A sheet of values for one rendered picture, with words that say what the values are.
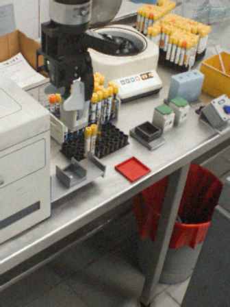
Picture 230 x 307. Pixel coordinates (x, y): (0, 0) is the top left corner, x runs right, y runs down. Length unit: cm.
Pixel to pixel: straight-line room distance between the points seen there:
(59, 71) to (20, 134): 14
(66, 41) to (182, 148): 56
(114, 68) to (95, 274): 98
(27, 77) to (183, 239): 82
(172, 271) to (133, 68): 89
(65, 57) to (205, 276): 75
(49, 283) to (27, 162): 116
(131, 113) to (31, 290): 93
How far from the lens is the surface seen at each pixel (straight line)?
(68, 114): 97
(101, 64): 141
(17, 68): 146
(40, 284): 201
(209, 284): 135
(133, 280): 205
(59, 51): 86
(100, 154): 122
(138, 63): 146
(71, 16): 82
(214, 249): 125
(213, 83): 152
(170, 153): 128
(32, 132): 88
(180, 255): 186
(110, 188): 115
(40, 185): 98
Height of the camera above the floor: 169
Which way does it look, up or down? 40 degrees down
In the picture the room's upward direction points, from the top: 7 degrees clockwise
